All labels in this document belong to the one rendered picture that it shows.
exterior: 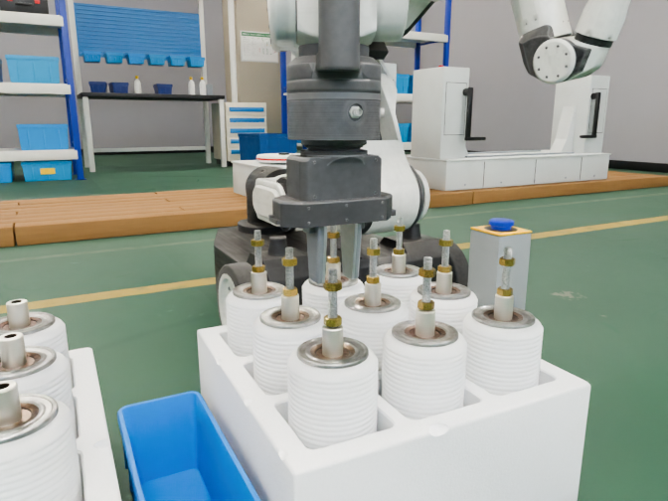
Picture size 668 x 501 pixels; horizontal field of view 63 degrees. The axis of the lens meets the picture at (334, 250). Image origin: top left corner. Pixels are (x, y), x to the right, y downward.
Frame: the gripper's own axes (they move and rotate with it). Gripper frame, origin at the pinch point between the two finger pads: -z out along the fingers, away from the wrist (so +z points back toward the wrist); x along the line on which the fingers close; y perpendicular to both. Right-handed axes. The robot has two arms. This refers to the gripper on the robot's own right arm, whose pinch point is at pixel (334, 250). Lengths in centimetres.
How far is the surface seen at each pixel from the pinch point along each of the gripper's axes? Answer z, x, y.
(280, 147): -14, -160, -446
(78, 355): -18.2, 24.7, -28.6
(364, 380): -12.4, -1.1, 4.5
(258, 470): -24.4, 7.9, -2.4
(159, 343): -36, 9, -72
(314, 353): -10.9, 2.1, -0.4
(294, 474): -18.3, 7.7, 7.7
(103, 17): 117, -26, -606
